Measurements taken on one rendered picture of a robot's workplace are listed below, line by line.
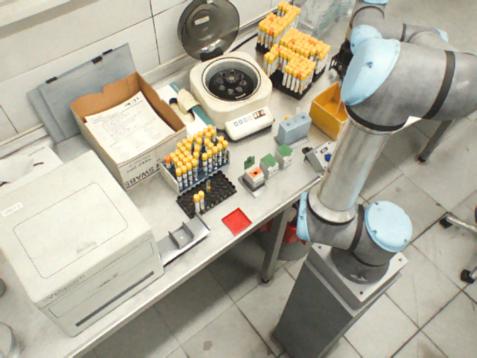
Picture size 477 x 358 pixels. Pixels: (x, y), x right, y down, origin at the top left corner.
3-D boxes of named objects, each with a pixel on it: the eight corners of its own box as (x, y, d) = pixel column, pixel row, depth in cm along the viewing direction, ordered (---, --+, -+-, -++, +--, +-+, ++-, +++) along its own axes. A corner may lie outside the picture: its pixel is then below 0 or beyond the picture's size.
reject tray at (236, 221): (235, 236, 135) (235, 235, 134) (221, 219, 138) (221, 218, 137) (252, 224, 137) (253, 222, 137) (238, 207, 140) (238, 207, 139)
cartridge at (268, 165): (267, 180, 146) (269, 168, 140) (258, 170, 148) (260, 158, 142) (277, 173, 147) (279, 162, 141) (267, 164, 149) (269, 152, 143)
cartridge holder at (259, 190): (255, 199, 142) (256, 193, 139) (237, 180, 145) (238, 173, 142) (268, 190, 144) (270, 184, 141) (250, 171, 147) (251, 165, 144)
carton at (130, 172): (125, 193, 141) (116, 166, 128) (79, 133, 153) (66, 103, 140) (191, 154, 150) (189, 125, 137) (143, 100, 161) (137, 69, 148)
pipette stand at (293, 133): (284, 153, 152) (288, 134, 143) (273, 138, 155) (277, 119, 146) (309, 141, 155) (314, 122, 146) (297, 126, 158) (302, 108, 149)
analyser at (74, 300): (71, 339, 118) (30, 305, 93) (24, 258, 129) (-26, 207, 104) (173, 268, 129) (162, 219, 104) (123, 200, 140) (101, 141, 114)
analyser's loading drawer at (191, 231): (151, 275, 126) (149, 268, 121) (138, 257, 128) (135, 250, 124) (211, 234, 133) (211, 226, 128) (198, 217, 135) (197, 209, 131)
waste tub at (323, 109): (335, 142, 155) (342, 123, 146) (306, 119, 160) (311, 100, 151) (360, 121, 160) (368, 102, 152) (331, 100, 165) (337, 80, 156)
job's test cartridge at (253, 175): (253, 191, 142) (254, 180, 136) (243, 180, 144) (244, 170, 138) (262, 184, 143) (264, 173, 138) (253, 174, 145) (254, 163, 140)
